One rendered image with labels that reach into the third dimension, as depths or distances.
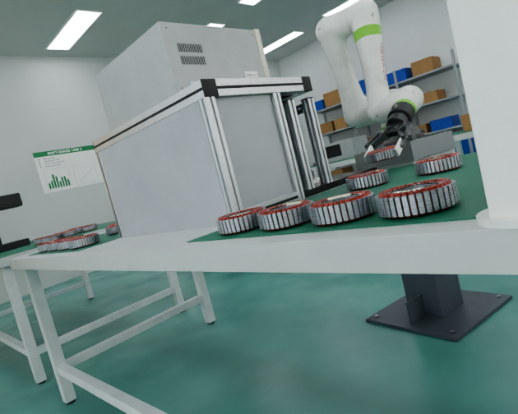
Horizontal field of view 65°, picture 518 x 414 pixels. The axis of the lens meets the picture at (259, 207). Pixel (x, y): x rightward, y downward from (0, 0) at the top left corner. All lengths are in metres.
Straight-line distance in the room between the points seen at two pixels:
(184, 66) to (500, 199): 0.93
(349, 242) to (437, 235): 0.12
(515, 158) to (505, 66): 0.09
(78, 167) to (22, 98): 1.20
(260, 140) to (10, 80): 5.99
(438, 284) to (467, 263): 1.54
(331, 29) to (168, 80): 0.98
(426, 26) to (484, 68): 8.00
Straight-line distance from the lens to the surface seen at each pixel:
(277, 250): 0.65
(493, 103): 0.47
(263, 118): 1.17
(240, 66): 1.35
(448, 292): 2.10
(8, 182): 6.54
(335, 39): 1.99
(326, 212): 0.65
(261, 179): 1.11
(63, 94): 7.08
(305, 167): 1.26
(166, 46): 1.20
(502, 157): 0.48
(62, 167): 6.76
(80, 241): 1.62
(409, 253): 0.52
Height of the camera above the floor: 0.86
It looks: 5 degrees down
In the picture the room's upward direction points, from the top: 14 degrees counter-clockwise
